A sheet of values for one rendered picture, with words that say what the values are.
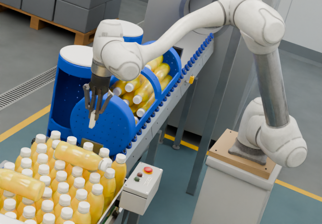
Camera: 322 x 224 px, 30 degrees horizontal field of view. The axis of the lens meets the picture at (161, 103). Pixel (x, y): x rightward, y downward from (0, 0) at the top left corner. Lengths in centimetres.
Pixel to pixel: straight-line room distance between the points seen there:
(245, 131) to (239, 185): 25
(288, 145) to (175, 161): 218
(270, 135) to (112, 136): 68
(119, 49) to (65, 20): 427
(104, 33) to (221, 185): 101
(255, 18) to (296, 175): 289
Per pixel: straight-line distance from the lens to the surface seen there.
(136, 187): 227
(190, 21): 233
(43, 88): 533
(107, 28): 220
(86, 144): 246
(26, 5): 659
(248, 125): 275
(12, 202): 209
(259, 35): 224
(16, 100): 507
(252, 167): 276
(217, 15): 237
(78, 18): 628
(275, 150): 258
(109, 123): 259
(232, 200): 286
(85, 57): 342
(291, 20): 762
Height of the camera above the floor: 236
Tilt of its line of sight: 26 degrees down
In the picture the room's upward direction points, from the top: 14 degrees clockwise
